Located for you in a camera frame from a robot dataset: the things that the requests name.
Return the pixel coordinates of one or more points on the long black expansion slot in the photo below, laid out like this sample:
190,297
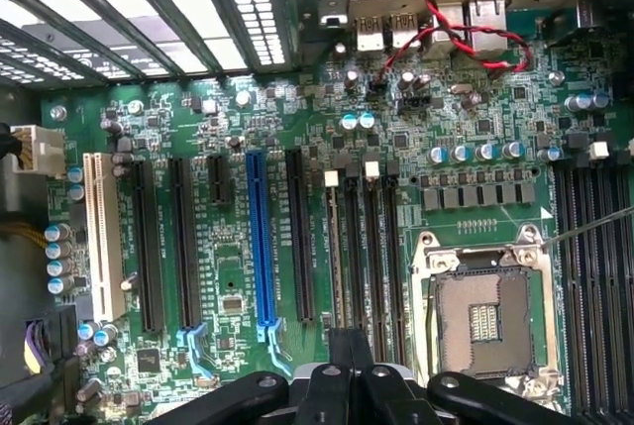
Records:
186,246
148,246
301,237

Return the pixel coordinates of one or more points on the small silver port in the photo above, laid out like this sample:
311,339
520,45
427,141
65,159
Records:
333,21

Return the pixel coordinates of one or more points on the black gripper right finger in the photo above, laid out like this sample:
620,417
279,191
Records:
389,395

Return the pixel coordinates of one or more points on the light blue card latch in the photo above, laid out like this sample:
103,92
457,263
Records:
195,350
275,346

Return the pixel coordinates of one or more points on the blue expansion slot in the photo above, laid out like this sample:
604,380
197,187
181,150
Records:
260,246

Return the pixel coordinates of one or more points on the teal serial port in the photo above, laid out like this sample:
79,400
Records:
525,24

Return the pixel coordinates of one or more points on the white PCI expansion slot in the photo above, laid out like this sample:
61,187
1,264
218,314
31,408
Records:
104,237

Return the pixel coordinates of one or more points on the CPU socket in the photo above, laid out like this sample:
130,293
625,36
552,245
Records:
480,316

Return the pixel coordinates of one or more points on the open metal PC case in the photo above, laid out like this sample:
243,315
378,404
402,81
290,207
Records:
20,266

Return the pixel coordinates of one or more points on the thin metal locking lever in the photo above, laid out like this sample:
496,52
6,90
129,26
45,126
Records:
589,229

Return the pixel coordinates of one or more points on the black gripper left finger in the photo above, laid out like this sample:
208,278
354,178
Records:
324,395

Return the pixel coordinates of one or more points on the green Dell motherboard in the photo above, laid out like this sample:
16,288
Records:
297,113

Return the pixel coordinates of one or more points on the short black expansion slot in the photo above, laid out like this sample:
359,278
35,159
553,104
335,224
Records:
219,180

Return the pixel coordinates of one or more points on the silver USB port stack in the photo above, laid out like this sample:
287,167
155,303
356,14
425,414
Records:
403,31
369,33

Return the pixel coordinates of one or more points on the silver network port block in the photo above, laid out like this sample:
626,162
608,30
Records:
488,14
448,16

